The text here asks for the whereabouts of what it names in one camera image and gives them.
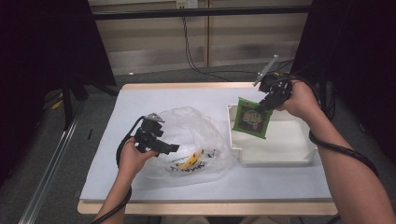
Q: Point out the metal floor rail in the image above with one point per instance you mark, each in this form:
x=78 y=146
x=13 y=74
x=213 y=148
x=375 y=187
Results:
x=53 y=168

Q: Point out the person's left hand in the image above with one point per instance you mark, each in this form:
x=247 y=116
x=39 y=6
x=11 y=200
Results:
x=134 y=160

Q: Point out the black floor stand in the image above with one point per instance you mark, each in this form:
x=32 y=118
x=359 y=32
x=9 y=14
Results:
x=67 y=99

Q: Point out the wooden table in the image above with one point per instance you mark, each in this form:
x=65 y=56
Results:
x=186 y=208

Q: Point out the white table cover sheet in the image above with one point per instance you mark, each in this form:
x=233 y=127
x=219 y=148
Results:
x=155 y=99

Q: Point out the white wall outlet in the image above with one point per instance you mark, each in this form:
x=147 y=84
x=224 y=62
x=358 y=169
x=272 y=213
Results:
x=186 y=3

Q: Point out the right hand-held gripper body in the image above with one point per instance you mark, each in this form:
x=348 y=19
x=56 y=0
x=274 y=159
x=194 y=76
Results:
x=277 y=87

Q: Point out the person's right hand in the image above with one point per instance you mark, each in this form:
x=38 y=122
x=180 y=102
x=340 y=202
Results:
x=300 y=99

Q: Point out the translucent white plastic bag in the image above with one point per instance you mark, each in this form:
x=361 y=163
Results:
x=193 y=130

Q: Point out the green snack packet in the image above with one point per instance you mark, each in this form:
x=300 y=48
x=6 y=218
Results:
x=252 y=119

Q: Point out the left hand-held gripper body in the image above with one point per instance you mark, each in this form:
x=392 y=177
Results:
x=149 y=132

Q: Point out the yellow snack packet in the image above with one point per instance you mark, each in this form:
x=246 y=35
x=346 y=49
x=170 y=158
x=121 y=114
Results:
x=191 y=159

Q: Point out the black horizontal bar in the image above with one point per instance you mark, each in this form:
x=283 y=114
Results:
x=186 y=13

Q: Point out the white plastic tray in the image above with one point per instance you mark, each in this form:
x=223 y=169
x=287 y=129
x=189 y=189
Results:
x=280 y=143

